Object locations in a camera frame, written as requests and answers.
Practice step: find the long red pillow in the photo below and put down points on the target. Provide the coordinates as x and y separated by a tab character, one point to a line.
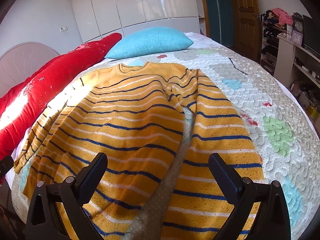
23	104

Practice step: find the white wall socket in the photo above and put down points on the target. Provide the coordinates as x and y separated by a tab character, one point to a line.
62	29

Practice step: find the yellow striped knit sweater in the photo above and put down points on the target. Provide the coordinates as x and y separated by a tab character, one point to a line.
135	115

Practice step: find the brown wooden door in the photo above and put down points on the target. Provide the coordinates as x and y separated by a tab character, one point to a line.
247	32

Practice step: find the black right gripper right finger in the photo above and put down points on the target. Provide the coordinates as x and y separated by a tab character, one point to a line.
272	219

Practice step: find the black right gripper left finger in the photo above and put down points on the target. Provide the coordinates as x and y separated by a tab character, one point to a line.
44	220

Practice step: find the purple square clock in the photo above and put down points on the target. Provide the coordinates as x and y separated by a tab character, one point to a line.
297	37

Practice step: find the white open shelf unit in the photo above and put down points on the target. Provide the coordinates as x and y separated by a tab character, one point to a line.
291	64

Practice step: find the dark ornate mantel clock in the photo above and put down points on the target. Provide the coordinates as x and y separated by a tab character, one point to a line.
298	24

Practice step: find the white fleece blanket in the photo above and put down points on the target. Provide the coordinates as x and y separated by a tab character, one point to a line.
201	41

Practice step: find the white glossy wardrobe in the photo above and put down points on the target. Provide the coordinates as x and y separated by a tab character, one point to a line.
99	18

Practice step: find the pink round headboard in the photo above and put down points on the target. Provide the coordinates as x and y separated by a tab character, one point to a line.
21	61

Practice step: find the turquoise knit cushion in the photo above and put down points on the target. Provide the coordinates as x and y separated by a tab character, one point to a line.
149	41

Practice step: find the black monitor screen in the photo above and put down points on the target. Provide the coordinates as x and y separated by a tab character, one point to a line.
311	35

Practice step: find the pink clothes pile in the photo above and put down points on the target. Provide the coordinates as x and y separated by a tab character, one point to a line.
283	17

